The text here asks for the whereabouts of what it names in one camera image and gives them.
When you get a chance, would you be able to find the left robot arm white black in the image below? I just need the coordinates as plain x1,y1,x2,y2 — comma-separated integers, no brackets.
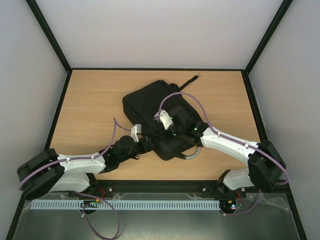
17,135,154,200

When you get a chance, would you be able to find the black frame rail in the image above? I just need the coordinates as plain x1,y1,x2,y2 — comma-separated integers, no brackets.
24,178,291,198

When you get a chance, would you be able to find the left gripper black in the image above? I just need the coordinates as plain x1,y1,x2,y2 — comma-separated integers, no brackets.
119,135,161,163

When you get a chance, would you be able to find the black student backpack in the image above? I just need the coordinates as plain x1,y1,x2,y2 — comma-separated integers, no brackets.
122,75,202,161

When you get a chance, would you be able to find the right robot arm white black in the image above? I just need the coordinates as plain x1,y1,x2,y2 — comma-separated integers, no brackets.
154,108,289,196

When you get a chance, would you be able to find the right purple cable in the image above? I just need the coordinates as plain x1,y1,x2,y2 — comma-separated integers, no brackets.
156,91,291,216

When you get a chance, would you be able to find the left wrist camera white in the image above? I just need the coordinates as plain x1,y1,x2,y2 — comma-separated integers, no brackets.
130,124,142,143

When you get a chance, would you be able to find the light blue cable duct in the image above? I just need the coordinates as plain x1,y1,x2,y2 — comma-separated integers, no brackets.
30,199,220,211

